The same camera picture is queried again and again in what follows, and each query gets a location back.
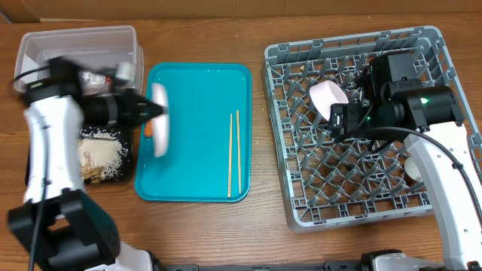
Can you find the teal plastic tray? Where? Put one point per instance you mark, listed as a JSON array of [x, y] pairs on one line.
[[195, 167]]

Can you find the pink bowl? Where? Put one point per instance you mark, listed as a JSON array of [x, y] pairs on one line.
[[323, 95]]

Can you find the orange carrot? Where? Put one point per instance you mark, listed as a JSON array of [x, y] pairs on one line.
[[148, 130]]

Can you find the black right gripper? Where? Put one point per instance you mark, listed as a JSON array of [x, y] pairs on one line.
[[352, 114]]

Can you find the clear plastic bin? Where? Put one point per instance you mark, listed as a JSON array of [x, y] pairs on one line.
[[95, 47]]

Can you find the black plastic bin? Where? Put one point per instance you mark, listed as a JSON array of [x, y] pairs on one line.
[[109, 158]]

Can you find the white cup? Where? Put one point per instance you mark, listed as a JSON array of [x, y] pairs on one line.
[[412, 170]]

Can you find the left wooden chopstick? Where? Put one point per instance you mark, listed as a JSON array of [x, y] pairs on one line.
[[230, 157]]

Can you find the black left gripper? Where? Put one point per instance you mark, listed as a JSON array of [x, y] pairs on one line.
[[129, 101]]

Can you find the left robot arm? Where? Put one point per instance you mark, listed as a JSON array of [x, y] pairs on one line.
[[58, 224]]

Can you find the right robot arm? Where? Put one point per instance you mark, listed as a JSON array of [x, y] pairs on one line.
[[395, 106]]

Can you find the pink plate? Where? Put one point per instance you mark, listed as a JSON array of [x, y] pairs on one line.
[[160, 123]]

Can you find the right wooden chopstick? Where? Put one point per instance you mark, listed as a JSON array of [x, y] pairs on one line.
[[238, 151]]

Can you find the grey dishwasher rack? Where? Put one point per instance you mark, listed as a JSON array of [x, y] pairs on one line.
[[329, 185]]

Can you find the wooden chopstick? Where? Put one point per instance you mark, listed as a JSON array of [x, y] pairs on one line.
[[230, 157], [238, 151]]

